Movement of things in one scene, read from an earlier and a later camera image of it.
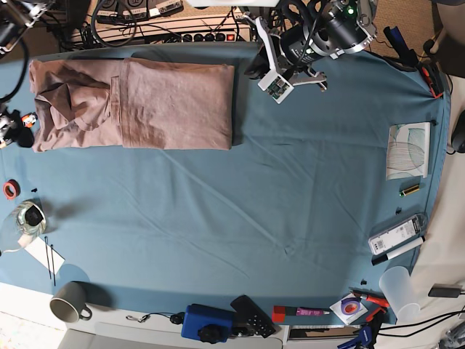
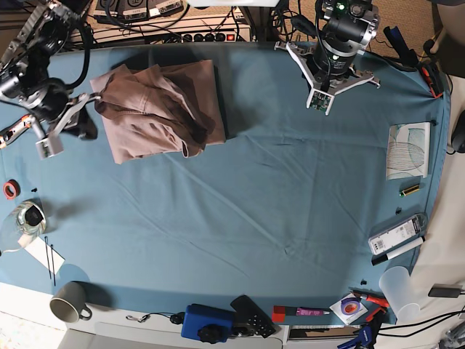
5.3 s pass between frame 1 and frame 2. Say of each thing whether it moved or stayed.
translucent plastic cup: stayed
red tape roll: stayed
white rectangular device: stayed
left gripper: moved
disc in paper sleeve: stayed
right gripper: moved
